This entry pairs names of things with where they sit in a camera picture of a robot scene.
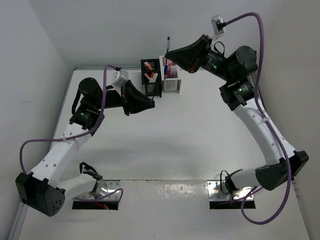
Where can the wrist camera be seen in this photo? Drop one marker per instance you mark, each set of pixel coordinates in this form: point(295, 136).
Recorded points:
point(120, 78)
point(218, 26)

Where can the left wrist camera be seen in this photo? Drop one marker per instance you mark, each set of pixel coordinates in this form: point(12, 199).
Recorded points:
point(120, 78)

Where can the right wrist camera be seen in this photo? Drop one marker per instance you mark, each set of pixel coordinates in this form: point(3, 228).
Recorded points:
point(218, 26)

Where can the black slotted pen holder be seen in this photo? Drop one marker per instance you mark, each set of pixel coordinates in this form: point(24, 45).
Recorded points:
point(151, 89)

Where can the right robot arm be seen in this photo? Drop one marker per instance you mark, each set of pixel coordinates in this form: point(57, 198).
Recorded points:
point(282, 160)

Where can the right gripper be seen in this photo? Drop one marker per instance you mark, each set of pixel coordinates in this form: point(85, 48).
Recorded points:
point(188, 57)

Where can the red ink gel pen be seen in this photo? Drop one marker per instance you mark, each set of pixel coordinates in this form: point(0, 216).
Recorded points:
point(172, 71)

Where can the metal base plate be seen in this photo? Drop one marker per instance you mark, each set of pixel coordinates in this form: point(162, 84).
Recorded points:
point(108, 190)
point(217, 192)

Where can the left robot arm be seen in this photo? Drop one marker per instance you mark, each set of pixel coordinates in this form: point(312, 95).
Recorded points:
point(42, 188)

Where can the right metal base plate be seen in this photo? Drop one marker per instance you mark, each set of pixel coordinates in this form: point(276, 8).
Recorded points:
point(217, 192)

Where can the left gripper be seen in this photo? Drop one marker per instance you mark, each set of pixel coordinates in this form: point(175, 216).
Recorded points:
point(133, 101)

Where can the yellow tip white pen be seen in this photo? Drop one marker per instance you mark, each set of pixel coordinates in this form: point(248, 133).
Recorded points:
point(155, 77)

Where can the red cap white marker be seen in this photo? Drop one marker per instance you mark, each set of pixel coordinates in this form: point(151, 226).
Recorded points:
point(151, 78)

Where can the pink purple eraser block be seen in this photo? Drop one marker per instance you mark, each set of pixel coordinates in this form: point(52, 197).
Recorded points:
point(167, 62)

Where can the white slotted pen holder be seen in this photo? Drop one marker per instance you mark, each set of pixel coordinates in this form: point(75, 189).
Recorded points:
point(172, 82)

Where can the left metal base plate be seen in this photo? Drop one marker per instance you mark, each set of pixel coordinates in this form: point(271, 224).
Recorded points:
point(108, 190)

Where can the orange cap highlighter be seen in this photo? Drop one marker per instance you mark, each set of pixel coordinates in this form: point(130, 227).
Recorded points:
point(149, 65)

